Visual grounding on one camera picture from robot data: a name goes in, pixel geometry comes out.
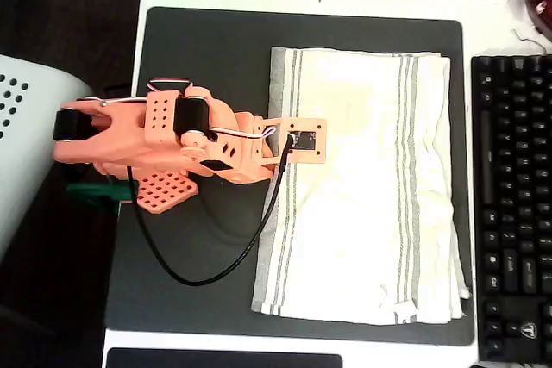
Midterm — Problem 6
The green table clamp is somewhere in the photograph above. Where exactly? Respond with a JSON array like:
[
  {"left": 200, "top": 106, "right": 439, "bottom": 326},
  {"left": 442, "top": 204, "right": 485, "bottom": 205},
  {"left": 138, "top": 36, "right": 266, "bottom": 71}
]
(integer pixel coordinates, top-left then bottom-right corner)
[{"left": 66, "top": 181, "right": 139, "bottom": 215}]

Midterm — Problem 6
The orange camera mount plate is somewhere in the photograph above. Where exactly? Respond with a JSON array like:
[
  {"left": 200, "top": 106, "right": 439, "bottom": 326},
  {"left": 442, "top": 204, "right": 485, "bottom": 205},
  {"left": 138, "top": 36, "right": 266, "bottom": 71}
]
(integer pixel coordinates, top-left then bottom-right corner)
[{"left": 263, "top": 117, "right": 328, "bottom": 166}]

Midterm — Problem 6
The white striped dish towel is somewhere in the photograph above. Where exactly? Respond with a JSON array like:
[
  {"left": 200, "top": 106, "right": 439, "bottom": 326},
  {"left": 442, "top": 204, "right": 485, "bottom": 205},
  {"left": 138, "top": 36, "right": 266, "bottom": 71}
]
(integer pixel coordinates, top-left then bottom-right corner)
[{"left": 251, "top": 45, "right": 472, "bottom": 326}]

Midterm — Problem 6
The white perforated chair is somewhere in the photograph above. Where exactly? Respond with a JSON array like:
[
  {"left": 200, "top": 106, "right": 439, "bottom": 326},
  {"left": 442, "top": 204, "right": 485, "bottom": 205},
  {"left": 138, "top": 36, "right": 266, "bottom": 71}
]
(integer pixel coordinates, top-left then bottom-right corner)
[{"left": 0, "top": 53, "right": 94, "bottom": 257}]

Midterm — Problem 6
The flat black device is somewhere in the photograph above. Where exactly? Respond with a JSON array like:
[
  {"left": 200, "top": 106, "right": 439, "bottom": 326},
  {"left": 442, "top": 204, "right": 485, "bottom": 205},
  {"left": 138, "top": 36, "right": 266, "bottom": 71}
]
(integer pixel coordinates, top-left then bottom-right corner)
[{"left": 106, "top": 347, "right": 344, "bottom": 368}]

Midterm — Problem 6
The black desk mat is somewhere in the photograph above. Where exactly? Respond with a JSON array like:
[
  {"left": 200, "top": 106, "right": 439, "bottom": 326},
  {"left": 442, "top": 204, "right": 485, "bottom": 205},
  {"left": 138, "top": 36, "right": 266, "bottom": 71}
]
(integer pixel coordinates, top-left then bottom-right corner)
[{"left": 104, "top": 6, "right": 475, "bottom": 346}]

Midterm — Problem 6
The black camera cable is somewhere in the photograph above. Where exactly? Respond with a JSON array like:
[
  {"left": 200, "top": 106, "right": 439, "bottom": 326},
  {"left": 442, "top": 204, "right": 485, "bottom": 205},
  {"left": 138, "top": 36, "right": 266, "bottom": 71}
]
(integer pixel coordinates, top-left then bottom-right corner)
[{"left": 126, "top": 133, "right": 297, "bottom": 287}]

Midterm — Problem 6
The black keyboard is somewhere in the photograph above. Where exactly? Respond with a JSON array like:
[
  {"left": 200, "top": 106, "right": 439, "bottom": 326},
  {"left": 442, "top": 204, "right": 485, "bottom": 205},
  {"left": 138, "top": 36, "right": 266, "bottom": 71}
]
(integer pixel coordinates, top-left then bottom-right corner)
[{"left": 470, "top": 54, "right": 552, "bottom": 365}]

